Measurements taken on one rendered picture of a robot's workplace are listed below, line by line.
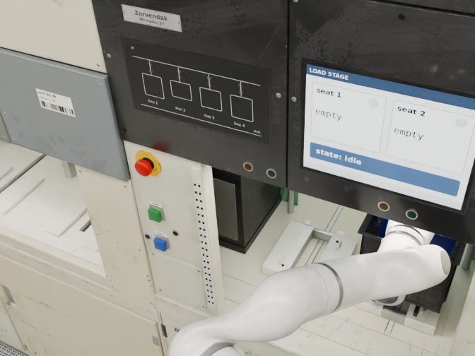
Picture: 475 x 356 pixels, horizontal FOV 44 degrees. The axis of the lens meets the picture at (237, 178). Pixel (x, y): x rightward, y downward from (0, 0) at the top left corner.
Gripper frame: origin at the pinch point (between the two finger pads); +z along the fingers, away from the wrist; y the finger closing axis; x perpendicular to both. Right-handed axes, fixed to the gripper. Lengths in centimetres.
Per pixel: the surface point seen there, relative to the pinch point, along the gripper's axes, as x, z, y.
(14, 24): 40, -30, -84
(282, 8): 54, -30, -23
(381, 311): -32.9, -10.0, -3.1
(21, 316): -85, -30, -128
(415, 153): 33.7, -30.2, 0.9
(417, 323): -32.7, -10.0, 6.2
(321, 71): 45, -30, -16
